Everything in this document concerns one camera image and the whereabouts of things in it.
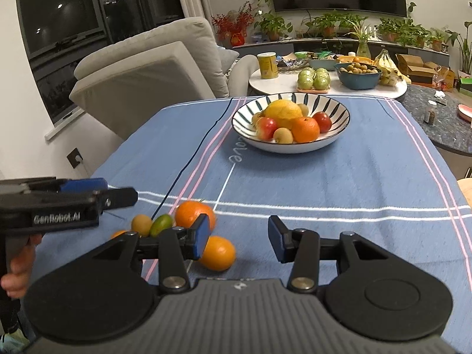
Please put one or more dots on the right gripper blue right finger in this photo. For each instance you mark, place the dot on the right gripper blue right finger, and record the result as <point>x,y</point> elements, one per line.
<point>303,248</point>

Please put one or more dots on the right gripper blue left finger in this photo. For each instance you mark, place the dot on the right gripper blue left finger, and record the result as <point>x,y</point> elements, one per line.
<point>172,247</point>

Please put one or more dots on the green lime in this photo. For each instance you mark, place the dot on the green lime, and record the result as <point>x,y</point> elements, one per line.
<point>161,223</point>

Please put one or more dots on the large orange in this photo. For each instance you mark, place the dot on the large orange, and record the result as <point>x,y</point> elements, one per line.
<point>219,254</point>

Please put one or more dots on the orange tangerine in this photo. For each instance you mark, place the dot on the orange tangerine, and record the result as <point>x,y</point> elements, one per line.
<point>305,129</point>

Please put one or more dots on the red apple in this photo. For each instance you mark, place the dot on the red apple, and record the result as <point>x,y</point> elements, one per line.
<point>265,128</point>
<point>323,120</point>

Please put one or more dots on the large yellow grapefruit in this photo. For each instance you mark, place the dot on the large yellow grapefruit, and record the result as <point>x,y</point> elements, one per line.
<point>283,112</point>

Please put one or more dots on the yellow-brown pear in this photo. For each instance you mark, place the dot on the yellow-brown pear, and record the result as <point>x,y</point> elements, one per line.
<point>256,117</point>

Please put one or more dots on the left hand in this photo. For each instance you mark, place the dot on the left hand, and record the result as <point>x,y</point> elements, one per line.
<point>15,283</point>

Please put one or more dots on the blue striped tablecloth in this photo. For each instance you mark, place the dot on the blue striped tablecloth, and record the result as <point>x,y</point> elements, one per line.
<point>382,178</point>

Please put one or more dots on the striped ceramic bowl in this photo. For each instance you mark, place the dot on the striped ceramic bowl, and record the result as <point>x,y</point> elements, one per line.
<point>309,104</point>

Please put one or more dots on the beige sofa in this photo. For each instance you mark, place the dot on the beige sofa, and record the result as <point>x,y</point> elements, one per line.
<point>123,85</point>

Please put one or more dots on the white round coffee table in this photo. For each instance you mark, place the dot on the white round coffee table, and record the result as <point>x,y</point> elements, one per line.
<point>287,82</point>

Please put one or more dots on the green apples on tray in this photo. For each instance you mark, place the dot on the green apples on tray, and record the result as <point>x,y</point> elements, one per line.
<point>313,80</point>

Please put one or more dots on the teal bowl of longans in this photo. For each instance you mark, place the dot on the teal bowl of longans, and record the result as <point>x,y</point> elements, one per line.
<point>358,75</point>

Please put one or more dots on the yellow can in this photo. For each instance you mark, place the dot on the yellow can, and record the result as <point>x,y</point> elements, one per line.
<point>268,65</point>

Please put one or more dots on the dark marble table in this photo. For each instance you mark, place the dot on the dark marble table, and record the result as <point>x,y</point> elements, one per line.
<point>449,131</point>

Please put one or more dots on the banana bunch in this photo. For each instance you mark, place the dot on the banana bunch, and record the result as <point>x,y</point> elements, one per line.
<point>390,74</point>

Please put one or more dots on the glass vase with plant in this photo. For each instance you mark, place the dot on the glass vase with plant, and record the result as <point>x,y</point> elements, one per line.
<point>363,35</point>

